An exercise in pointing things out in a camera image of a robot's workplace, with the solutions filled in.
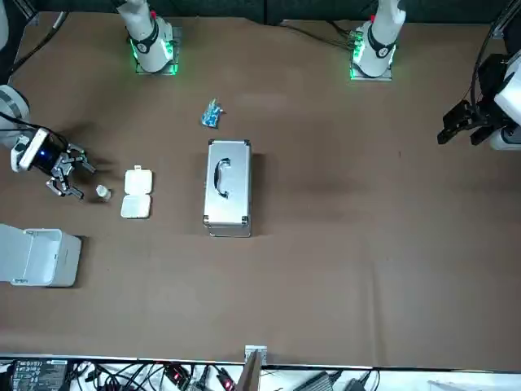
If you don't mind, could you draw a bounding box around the white open pill box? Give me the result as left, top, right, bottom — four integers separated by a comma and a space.
120, 165, 155, 220

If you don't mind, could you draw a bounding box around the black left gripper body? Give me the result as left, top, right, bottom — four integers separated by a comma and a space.
467, 54, 510, 125

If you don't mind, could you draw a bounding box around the small black power adapter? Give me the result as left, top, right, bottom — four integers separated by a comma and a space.
345, 372, 382, 391

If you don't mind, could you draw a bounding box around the aluminium frame rail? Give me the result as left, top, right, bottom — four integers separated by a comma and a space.
490, 0, 521, 40

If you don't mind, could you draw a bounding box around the grey power adapter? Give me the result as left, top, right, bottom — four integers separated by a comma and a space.
292, 369, 347, 391

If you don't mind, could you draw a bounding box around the aluminium post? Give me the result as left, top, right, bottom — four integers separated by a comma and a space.
235, 345, 269, 391

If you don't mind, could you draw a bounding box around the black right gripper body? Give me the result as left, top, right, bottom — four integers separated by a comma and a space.
36, 137, 72, 178

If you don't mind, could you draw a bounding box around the black power adapter with label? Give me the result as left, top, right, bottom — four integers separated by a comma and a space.
7, 358, 69, 391

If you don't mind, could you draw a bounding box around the silver aluminium medicine case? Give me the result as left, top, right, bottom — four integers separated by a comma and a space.
202, 138, 253, 238

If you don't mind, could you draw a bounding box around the white bin with lid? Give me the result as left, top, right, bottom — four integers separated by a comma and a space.
0, 222, 82, 288

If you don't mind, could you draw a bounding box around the blue blister pill packet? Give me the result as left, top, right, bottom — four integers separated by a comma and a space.
199, 97, 226, 128

